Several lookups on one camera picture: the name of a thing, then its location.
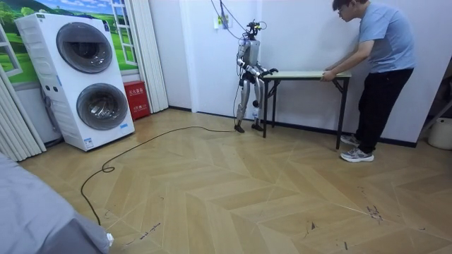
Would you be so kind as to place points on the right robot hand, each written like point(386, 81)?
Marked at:
point(265, 73)

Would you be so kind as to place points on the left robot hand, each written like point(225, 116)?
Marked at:
point(273, 70)

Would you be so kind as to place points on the folding table with black legs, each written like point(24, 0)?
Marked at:
point(303, 75)

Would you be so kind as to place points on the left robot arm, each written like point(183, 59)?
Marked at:
point(262, 67)

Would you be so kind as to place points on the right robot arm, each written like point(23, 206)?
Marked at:
point(247, 68)

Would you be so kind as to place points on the robot body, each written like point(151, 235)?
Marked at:
point(250, 49)

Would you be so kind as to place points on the robot legs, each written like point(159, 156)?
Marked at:
point(243, 98)

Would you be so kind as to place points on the white folding curtain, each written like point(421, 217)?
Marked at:
point(16, 123)
point(148, 53)

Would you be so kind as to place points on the white bin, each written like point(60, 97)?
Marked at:
point(441, 134)

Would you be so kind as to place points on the red fire equipment box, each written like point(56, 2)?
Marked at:
point(137, 100)

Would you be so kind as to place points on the white washing machine tower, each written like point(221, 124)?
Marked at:
point(81, 81)

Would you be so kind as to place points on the grey bed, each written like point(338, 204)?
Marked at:
point(39, 211)

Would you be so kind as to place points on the white wall socket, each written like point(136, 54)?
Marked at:
point(223, 22)

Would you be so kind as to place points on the landscape wall poster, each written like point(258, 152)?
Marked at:
point(17, 49)

